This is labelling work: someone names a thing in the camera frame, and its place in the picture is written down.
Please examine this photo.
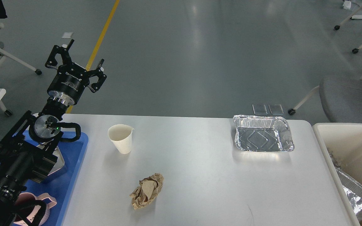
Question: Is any white paper cup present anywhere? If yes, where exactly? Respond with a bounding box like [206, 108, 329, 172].
[107, 124, 134, 154]

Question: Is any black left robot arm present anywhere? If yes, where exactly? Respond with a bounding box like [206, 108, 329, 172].
[0, 40, 107, 226]

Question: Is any floor outlet plate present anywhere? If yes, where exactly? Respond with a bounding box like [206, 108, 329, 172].
[252, 104, 268, 115]
[268, 104, 284, 115]

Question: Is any steel rectangular container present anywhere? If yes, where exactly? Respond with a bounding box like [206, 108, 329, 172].
[40, 146, 68, 184]

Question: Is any brown paper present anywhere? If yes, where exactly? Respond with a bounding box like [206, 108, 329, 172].
[129, 173, 165, 209]

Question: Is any pink mug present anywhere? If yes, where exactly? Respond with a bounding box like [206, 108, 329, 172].
[14, 192, 57, 226]

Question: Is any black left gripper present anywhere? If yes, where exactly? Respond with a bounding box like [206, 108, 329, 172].
[45, 39, 107, 105]

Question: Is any aluminium foil tray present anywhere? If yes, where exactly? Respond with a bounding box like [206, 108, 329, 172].
[233, 115, 295, 153]

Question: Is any white plastic bin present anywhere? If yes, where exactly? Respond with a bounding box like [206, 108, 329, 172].
[313, 123, 362, 226]

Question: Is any grey office chair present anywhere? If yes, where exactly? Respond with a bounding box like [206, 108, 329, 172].
[288, 77, 362, 124]

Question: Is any blue plastic tray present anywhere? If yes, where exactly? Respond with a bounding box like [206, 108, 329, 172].
[26, 132, 89, 226]

